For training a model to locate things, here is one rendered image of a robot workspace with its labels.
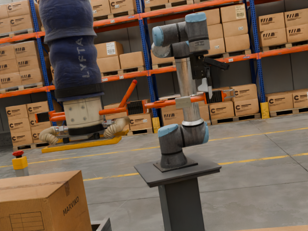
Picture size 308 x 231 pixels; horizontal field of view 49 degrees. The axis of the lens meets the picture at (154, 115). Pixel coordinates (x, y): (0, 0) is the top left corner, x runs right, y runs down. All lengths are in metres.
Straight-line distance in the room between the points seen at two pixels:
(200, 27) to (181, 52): 0.69
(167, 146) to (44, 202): 1.03
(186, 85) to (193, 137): 0.36
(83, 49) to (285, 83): 9.00
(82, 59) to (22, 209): 0.69
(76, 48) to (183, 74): 0.89
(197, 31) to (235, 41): 7.21
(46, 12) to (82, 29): 0.17
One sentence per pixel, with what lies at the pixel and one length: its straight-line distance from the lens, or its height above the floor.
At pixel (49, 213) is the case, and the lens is 1.56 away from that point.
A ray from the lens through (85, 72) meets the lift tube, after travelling 1.52.
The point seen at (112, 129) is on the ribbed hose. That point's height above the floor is 1.18.
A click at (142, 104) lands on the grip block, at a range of 1.52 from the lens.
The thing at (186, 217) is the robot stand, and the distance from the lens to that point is 2.41.
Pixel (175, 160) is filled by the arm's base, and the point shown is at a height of 0.81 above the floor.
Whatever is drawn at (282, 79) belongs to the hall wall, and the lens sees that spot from 10.22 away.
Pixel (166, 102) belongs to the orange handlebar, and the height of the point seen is 1.26.
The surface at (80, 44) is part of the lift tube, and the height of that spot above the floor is 1.56.
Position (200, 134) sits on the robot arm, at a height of 0.96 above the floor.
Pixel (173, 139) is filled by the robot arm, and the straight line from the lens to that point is 2.29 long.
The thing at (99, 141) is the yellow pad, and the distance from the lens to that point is 1.47.
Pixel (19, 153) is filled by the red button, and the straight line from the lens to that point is 2.35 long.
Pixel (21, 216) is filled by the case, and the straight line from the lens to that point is 1.63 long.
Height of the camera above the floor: 1.37
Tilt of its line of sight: 6 degrees down
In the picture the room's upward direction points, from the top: 9 degrees counter-clockwise
